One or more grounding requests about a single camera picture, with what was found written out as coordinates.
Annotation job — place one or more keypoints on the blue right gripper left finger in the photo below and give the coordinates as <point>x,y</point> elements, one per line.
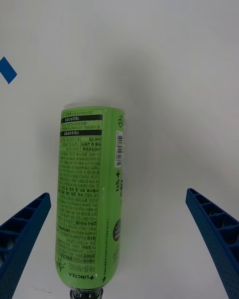
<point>22,241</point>

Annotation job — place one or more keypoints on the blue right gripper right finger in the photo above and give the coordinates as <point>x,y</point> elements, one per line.
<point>219,234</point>

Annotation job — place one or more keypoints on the green label plastic bottle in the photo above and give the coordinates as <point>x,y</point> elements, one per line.
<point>82,192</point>

